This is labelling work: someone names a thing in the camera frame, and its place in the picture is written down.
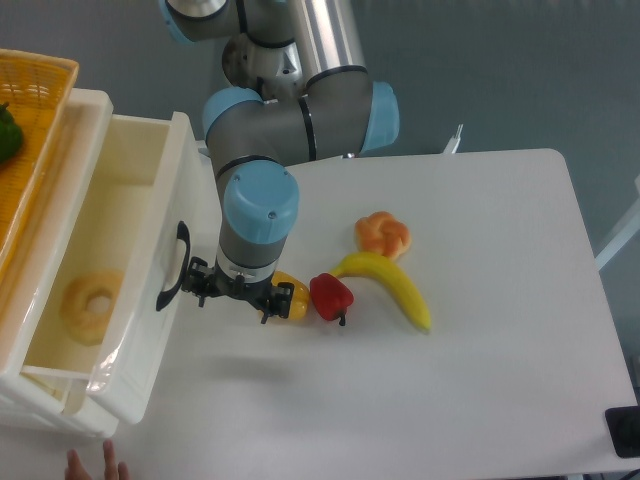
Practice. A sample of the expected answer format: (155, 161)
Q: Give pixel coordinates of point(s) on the green bell pepper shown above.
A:
(11, 134)

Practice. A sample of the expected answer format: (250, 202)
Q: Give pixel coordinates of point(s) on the yellow banana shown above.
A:
(393, 278)

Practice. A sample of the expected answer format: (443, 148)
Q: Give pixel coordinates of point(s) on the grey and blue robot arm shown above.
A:
(335, 109)

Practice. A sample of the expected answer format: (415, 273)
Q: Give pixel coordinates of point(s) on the orange knotted bread roll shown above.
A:
(383, 234)

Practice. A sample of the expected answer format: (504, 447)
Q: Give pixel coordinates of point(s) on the red bell pepper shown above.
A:
(331, 298)

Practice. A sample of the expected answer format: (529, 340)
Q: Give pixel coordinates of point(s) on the black top drawer handle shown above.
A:
(178, 267)

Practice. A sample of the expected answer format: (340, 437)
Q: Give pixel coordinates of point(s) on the white frame at right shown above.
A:
(624, 230)

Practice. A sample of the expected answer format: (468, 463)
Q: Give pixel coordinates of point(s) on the black device at table edge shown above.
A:
(623, 424)

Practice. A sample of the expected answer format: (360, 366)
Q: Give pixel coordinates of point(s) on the orange woven basket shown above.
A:
(37, 88)

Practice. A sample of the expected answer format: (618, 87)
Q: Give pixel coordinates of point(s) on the white bracket behind table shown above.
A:
(454, 141)

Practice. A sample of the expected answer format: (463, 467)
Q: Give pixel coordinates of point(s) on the white drawer cabinet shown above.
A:
(38, 400)

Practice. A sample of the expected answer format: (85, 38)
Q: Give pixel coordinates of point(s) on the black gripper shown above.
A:
(204, 281)

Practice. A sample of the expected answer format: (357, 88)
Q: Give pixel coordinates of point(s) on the person's hand at bottom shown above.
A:
(112, 468)

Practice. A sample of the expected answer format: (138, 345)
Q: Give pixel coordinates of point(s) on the yellow bell pepper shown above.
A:
(297, 297)

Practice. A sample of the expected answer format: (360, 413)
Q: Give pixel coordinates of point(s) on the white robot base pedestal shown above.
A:
(273, 71)

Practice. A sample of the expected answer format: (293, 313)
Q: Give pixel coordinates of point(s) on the beige donut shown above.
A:
(87, 305)

